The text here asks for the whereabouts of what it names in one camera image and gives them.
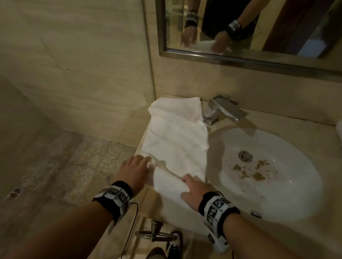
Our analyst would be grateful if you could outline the white patterned sink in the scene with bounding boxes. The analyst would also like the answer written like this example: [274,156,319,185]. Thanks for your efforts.
[204,125,327,225]

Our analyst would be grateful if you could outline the person's left hand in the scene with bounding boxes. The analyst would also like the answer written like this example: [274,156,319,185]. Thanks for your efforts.
[115,155,156,198]

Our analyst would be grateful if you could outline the black right wristband white tags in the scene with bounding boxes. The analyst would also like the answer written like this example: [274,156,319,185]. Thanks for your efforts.
[197,191,242,241]

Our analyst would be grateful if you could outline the person's right hand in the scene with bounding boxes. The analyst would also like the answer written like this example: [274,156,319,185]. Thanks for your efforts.
[179,174,215,214]

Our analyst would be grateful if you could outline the person's khaki trouser leg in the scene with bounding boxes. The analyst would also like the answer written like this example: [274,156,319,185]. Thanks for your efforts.
[141,246,171,259]

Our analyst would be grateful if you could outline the metal framed wall mirror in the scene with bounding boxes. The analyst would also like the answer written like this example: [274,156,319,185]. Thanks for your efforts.
[150,0,342,85]

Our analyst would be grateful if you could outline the person's right forearm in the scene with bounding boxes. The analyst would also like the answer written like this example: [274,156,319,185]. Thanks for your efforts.
[221,214,327,259]

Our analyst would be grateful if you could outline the black wristband white tags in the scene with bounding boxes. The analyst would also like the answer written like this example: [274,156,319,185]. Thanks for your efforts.
[91,180,134,222]
[197,191,242,241]

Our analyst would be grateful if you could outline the chrome faucet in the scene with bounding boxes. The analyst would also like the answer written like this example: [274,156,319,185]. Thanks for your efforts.
[203,95,249,127]

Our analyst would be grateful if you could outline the person's black white shoe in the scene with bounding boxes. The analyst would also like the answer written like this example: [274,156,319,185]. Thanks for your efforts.
[165,229,184,259]

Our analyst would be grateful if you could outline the black left wristband white tags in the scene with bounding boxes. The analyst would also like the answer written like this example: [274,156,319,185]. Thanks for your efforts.
[91,180,134,222]

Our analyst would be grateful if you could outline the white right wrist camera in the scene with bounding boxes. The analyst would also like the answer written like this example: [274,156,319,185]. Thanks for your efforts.
[206,227,230,253]

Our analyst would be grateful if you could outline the person's left forearm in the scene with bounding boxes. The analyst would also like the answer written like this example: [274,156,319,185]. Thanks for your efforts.
[4,196,115,259]

